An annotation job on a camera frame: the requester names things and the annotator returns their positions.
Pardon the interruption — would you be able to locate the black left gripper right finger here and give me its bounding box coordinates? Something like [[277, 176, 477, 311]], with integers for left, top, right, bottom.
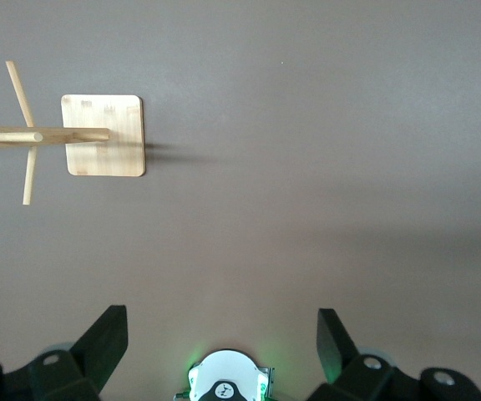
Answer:
[[306, 307, 424, 401]]

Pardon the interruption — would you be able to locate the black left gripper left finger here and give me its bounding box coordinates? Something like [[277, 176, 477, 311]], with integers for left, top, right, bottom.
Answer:
[[27, 304, 129, 401]]

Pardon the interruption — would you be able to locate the wooden cup rack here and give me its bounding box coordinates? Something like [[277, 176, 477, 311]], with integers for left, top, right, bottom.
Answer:
[[0, 60, 146, 206]]

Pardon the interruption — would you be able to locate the brown table cover cloth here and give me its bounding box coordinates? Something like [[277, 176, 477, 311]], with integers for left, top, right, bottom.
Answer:
[[0, 0, 481, 401]]

